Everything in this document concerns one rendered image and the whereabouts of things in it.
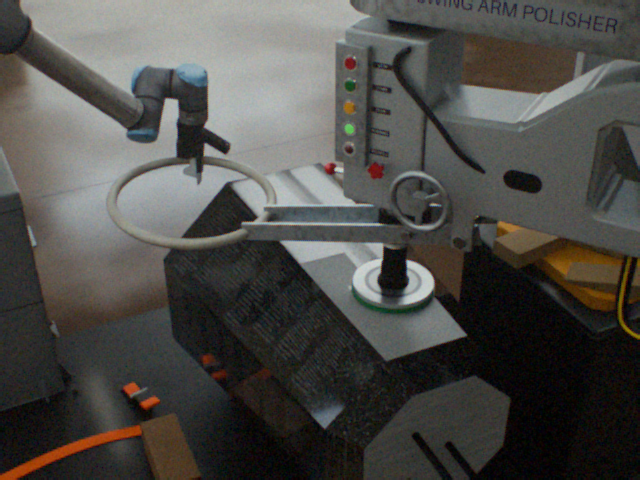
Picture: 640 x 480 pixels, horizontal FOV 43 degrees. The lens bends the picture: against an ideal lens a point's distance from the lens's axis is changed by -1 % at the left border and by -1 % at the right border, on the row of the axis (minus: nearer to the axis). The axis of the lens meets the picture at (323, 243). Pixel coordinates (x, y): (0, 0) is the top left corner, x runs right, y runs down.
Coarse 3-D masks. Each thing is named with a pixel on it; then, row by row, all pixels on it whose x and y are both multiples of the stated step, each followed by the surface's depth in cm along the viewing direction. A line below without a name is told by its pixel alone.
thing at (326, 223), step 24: (288, 216) 230; (312, 216) 225; (336, 216) 221; (360, 216) 217; (432, 216) 205; (480, 216) 196; (288, 240) 219; (312, 240) 215; (336, 240) 210; (360, 240) 206; (384, 240) 203; (408, 240) 198; (432, 240) 195; (456, 240) 187; (480, 240) 189
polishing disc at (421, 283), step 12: (372, 264) 222; (408, 264) 222; (360, 276) 217; (372, 276) 217; (408, 276) 217; (420, 276) 217; (360, 288) 212; (372, 288) 212; (384, 288) 212; (408, 288) 212; (420, 288) 212; (432, 288) 213; (372, 300) 208; (384, 300) 208; (396, 300) 208; (408, 300) 208; (420, 300) 208
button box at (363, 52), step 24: (336, 48) 176; (360, 48) 173; (336, 72) 178; (360, 72) 175; (336, 96) 181; (360, 96) 178; (336, 120) 184; (360, 120) 181; (336, 144) 188; (360, 144) 184
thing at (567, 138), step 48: (480, 96) 182; (528, 96) 180; (576, 96) 158; (624, 96) 152; (432, 144) 178; (480, 144) 172; (528, 144) 167; (576, 144) 162; (480, 192) 178; (528, 192) 172; (576, 192) 167; (624, 192) 175; (576, 240) 173; (624, 240) 166
